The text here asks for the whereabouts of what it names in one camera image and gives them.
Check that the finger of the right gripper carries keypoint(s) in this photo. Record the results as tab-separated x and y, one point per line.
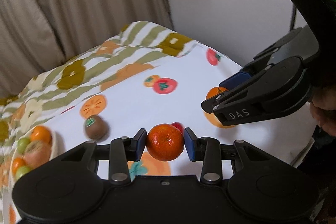
235	80

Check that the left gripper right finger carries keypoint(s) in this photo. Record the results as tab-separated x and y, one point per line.
208	151

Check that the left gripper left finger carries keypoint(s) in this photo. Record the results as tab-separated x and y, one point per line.
121	151

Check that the brown kiwi with sticker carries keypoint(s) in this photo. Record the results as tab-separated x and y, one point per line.
96	128

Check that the small red tomato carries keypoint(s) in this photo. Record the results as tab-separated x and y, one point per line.
179	126

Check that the small mandarin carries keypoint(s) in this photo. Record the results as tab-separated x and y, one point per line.
165	142

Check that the red yellow apple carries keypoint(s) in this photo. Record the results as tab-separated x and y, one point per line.
36	154

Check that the person right hand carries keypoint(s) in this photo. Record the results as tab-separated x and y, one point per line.
322	109

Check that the white fruit print cloth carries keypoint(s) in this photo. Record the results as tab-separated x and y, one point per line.
173	92

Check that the cream ceramic bowl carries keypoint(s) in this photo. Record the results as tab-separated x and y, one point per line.
18	161

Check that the green fruit upper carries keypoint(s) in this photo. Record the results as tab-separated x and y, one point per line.
22	144

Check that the green fruit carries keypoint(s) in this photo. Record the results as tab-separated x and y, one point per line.
21	171
22	144

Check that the green striped floral quilt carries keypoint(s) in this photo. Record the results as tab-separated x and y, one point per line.
138	47

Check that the green fruit lower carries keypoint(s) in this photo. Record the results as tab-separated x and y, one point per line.
21	171

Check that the beige curtain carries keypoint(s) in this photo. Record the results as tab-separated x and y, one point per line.
39	35

